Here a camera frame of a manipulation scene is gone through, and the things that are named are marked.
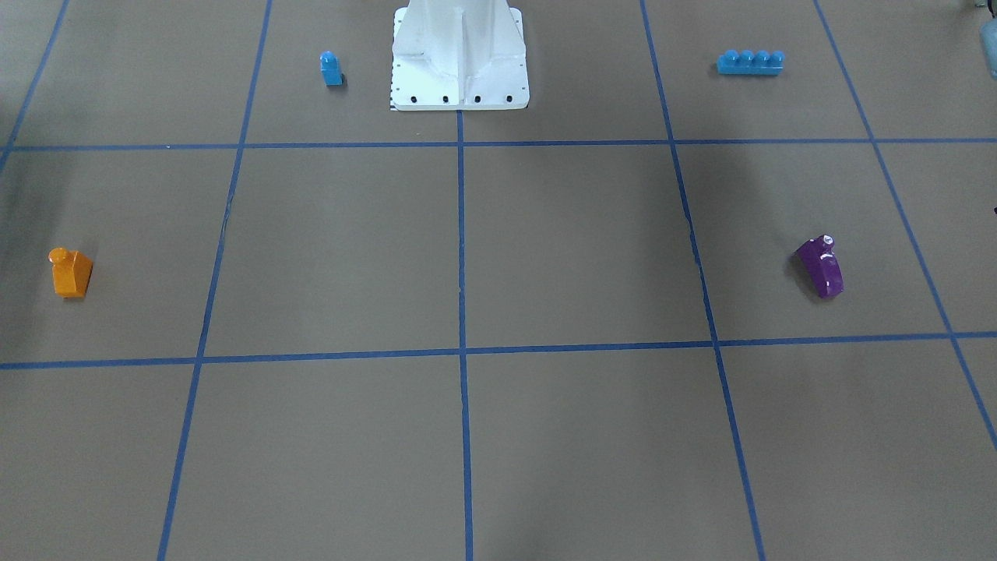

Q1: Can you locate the long blue studded brick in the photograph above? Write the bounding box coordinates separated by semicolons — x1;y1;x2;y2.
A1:
716;49;786;76

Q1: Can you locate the orange trapezoid block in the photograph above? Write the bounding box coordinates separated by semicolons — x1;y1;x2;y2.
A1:
48;246;93;298

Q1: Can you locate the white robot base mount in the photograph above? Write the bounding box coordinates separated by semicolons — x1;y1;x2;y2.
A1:
389;1;530;111

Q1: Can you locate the purple trapezoid block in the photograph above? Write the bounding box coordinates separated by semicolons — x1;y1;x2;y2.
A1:
794;235;844;299

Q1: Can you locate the small blue block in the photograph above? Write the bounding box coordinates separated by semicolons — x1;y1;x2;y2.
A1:
319;51;344;86

